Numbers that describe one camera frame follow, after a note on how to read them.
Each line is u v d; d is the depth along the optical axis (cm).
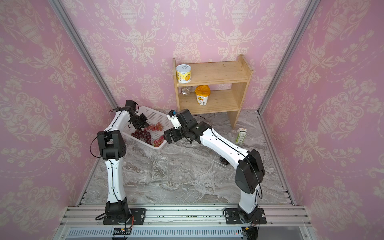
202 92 89
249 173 45
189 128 61
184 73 71
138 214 75
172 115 71
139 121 94
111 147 67
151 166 91
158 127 108
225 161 91
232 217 73
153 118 110
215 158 94
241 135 92
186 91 95
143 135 100
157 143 99
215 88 108
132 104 92
